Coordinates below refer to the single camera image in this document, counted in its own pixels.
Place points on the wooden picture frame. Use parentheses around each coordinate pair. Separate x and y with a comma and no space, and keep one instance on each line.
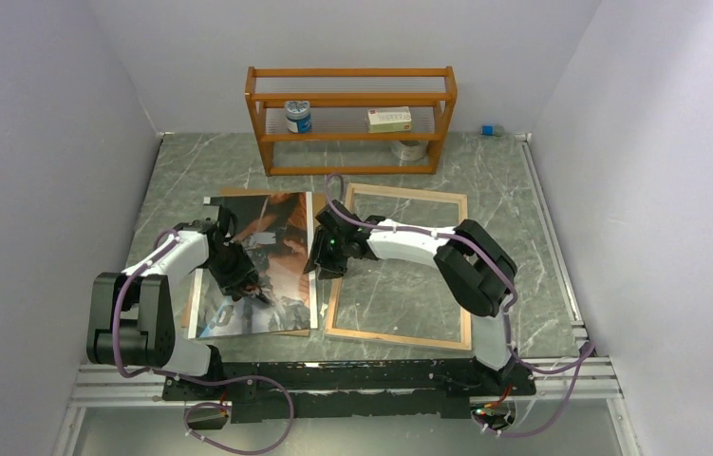
(435,247)

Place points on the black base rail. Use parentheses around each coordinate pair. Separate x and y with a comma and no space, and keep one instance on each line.
(273,390)

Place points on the orange wooden shelf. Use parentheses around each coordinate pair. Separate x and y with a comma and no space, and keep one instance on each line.
(339,101)

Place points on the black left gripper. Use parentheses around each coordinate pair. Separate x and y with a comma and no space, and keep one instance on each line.
(244,269)

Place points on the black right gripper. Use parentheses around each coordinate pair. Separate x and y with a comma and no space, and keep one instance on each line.
(329,268)

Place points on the blue white jar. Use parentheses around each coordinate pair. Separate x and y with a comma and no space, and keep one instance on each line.
(298,116)

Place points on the printed photo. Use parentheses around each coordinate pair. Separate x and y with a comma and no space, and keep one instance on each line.
(287,252)

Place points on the blue capped bottle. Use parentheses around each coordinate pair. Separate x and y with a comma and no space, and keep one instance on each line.
(492,130)

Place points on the white green box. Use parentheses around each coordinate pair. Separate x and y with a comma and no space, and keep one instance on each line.
(389,120)

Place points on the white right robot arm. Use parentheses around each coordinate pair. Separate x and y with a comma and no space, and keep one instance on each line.
(502,369)

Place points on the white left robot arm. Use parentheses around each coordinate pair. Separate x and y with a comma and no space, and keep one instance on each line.
(131,324)

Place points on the silver tape roll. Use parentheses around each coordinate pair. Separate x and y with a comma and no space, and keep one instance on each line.
(409,150)

